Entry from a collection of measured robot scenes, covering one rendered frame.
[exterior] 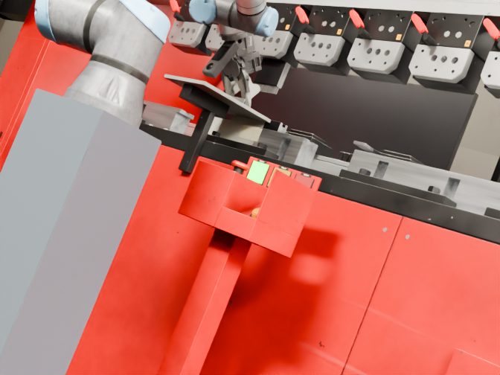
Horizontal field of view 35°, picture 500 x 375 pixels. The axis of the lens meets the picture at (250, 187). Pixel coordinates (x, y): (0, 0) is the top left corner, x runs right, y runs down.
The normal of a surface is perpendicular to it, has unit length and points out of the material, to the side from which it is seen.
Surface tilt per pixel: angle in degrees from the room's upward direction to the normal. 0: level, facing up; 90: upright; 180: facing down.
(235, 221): 90
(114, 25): 90
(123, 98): 73
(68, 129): 90
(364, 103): 90
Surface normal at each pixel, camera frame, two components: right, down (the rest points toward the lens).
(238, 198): 0.74, 0.26
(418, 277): -0.66, -0.32
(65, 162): -0.47, -0.25
